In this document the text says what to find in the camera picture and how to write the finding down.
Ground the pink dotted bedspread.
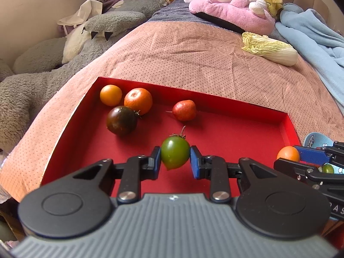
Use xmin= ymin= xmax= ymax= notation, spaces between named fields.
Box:
xmin=0 ymin=21 xmax=344 ymax=203

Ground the small red fruit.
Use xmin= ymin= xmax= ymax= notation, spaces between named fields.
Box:
xmin=166 ymin=100 xmax=197 ymax=122

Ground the napa cabbage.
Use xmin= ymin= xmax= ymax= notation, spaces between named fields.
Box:
xmin=241 ymin=32 xmax=299 ymax=66

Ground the blue cartoon plate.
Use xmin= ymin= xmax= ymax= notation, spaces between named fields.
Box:
xmin=303 ymin=132 xmax=344 ymax=175

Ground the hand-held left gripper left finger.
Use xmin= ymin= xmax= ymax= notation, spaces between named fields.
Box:
xmin=72 ymin=146 xmax=162 ymax=203

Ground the dark purple tomato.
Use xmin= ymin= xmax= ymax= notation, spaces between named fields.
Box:
xmin=107 ymin=106 xmax=141 ymax=137

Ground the white tote bag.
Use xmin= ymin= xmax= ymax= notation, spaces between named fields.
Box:
xmin=57 ymin=0 xmax=103 ymax=36

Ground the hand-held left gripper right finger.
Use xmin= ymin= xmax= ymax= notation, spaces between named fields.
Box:
xmin=189 ymin=145 xmax=279 ymax=203

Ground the red cardboard tray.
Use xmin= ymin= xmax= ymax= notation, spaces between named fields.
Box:
xmin=40 ymin=77 xmax=302 ymax=203

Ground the large orange tomato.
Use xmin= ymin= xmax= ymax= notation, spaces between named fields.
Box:
xmin=124 ymin=88 xmax=153 ymax=116

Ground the small orange tomato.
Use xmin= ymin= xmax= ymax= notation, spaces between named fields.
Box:
xmin=100 ymin=84 xmax=123 ymax=107

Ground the pink plush toy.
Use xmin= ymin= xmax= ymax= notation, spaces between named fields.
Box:
xmin=183 ymin=0 xmax=277 ymax=35

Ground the light blue blanket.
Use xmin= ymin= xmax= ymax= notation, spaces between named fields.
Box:
xmin=275 ymin=3 xmax=344 ymax=114

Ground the grey plush toy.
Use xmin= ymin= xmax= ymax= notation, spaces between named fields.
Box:
xmin=0 ymin=0 xmax=167 ymax=147

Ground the grey bed sheet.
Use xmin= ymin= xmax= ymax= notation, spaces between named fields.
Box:
xmin=146 ymin=1 xmax=307 ymax=60

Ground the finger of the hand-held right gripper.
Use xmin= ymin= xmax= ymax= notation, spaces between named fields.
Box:
xmin=273 ymin=158 xmax=344 ymax=194
xmin=294 ymin=141 xmax=344 ymax=166

